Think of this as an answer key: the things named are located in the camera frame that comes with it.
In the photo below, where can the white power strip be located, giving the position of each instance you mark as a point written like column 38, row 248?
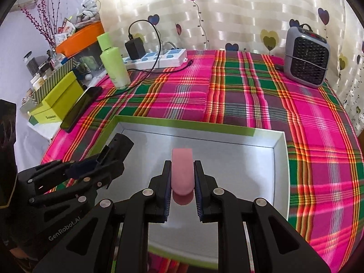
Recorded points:
column 170, row 58

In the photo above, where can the white side table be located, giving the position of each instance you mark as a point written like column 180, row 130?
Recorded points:
column 42, row 132

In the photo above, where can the black charger adapter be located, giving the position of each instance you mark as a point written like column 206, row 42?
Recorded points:
column 136, row 49

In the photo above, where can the chevron striped box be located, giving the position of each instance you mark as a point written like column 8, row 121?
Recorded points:
column 57, row 75

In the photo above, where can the person's dark clothing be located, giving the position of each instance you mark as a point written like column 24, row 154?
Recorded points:
column 7, row 148

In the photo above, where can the pink plastic clip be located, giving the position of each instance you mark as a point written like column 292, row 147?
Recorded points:
column 182, row 170

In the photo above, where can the grey fan heater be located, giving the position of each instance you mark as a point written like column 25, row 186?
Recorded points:
column 307, row 59

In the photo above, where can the glass jar with dark lid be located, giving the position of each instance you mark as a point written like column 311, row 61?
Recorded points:
column 30, row 64

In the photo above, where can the dark glass tank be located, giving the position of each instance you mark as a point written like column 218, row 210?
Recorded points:
column 85, row 52

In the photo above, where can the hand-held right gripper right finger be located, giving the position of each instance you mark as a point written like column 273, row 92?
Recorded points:
column 198, row 202

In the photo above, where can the light green plastic bottle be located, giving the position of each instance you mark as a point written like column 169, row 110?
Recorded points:
column 115, row 68

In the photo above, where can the orange plastic bin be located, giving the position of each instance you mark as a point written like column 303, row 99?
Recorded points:
column 82, row 35

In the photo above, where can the lime green cardboard box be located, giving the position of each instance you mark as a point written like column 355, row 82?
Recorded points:
column 59, row 99

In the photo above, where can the heart print curtain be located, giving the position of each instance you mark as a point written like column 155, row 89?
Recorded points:
column 241, row 20

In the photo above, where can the printed paper packets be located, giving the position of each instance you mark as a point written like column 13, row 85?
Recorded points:
column 65, row 32

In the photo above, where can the green white cardboard box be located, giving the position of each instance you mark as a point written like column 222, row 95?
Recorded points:
column 241, row 176

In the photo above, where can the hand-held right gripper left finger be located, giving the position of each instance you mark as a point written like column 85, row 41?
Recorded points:
column 167, row 204

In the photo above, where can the black smartphone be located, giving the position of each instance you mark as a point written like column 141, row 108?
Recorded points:
column 81, row 109

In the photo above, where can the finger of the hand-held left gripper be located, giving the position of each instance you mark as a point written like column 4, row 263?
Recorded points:
column 116, row 148
column 99, row 176

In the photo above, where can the red twig decoration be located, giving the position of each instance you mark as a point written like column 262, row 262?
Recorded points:
column 42, row 20

